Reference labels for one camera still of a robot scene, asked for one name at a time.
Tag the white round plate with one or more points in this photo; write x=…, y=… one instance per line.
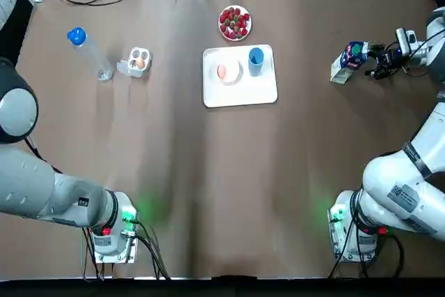
x=224, y=33

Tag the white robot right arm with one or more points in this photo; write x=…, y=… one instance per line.
x=400, y=185

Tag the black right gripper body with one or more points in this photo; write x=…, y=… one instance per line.
x=391, y=60

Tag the clear bottle with blue cap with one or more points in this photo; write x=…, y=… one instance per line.
x=90, y=53

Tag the clear plastic egg carton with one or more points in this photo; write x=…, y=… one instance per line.
x=122, y=67

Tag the pink plastic bowl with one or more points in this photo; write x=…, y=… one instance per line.
x=233, y=75

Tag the brown egg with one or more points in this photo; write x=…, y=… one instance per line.
x=140, y=64
x=221, y=71

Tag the blue plastic cup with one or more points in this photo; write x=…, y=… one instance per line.
x=256, y=64

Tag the blue white milk carton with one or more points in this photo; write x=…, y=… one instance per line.
x=347, y=64

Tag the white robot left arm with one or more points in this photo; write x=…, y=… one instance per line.
x=28, y=178

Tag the white rectangular tray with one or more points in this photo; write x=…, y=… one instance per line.
x=240, y=95

